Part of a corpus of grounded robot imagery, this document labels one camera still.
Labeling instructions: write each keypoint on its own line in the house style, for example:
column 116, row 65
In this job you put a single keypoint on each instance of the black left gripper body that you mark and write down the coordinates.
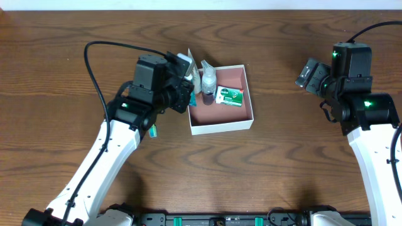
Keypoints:
column 183, row 98

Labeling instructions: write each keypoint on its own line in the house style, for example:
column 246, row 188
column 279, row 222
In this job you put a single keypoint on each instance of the white shampoo tube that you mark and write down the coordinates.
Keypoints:
column 195, row 74

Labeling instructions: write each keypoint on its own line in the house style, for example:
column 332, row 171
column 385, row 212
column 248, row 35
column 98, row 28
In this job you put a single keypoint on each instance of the clear foam pump bottle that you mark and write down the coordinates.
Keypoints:
column 209, row 83

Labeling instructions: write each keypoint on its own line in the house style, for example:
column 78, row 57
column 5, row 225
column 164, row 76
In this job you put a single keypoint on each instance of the green and white toothbrush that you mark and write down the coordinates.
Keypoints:
column 153, row 131

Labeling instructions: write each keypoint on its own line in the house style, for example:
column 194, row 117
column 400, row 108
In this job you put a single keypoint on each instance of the green and white soap box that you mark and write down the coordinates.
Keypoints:
column 229, row 96

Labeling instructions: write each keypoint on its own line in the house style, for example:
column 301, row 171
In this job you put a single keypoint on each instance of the green Colgate toothpaste tube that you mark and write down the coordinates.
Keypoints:
column 193, row 101

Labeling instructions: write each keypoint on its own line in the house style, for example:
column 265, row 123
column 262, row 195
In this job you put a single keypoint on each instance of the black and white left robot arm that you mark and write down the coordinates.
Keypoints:
column 159, row 83

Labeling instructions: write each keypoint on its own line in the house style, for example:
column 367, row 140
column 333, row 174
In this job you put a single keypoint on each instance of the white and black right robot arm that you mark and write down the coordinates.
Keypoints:
column 369, row 121

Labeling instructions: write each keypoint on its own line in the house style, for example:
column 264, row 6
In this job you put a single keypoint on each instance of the white box with pink interior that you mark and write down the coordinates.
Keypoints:
column 207, row 119

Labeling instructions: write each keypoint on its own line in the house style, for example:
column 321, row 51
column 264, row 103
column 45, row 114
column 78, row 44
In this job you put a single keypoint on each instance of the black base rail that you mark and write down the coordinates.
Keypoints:
column 322, row 215

